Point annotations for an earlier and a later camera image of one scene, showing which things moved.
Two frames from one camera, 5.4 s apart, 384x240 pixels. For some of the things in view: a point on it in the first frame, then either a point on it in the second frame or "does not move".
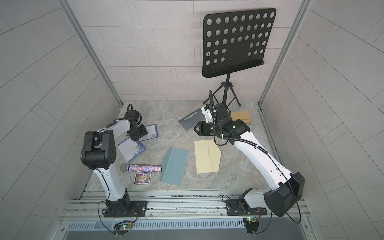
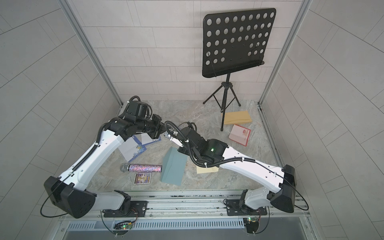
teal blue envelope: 173,166 does not move
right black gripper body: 207,128 -> 186,149
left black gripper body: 140,132 -> 156,126
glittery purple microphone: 126,167 does not move
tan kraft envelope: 243,116 does not move
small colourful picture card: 142,178 does not move
